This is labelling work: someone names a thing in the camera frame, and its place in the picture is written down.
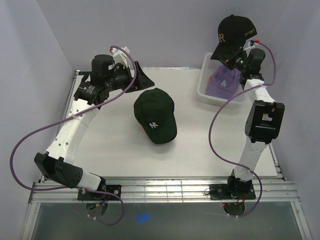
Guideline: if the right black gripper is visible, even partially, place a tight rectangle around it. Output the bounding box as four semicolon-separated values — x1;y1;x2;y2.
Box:
215;47;248;73

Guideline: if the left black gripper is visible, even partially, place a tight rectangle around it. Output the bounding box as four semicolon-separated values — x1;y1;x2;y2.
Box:
105;61;155;94

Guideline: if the purple baseball cap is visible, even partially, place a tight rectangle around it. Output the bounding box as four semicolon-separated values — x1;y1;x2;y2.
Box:
205;65;241;100

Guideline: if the black gold R cap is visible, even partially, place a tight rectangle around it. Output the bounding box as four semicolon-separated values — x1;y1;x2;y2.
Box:
210;14;257;60

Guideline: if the green NY baseball cap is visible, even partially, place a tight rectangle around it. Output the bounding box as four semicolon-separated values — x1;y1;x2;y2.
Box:
133;88;178;145

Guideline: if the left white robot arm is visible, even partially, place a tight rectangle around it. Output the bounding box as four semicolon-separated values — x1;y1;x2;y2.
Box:
34;54;155;200

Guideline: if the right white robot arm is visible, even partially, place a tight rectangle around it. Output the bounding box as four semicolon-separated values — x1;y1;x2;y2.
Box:
219;47;285;199

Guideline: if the white plastic basket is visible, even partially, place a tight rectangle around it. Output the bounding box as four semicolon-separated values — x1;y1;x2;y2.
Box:
197;52;242;106

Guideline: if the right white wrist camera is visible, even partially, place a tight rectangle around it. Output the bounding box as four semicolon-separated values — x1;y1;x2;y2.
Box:
243;40;260;53

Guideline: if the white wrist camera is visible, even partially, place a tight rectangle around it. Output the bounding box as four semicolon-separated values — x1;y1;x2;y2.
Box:
243;40;260;53
109;48;130;67

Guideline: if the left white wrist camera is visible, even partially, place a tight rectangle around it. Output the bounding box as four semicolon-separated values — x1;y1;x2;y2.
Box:
109;48;130;67

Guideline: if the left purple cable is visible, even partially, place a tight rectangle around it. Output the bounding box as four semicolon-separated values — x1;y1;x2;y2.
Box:
9;45;138;227

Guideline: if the purple cable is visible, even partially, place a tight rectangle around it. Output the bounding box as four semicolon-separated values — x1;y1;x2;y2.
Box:
9;45;138;227
203;39;277;219

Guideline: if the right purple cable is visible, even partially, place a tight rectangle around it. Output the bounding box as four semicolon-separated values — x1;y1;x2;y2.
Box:
203;39;277;219

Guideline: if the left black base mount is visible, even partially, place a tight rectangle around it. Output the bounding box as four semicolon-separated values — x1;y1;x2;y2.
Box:
76;184;122;202

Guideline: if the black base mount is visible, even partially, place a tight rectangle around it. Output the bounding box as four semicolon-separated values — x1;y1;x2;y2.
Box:
76;184;122;202
203;183;256;205

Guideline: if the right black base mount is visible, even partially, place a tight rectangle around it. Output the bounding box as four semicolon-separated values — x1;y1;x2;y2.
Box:
203;183;256;205

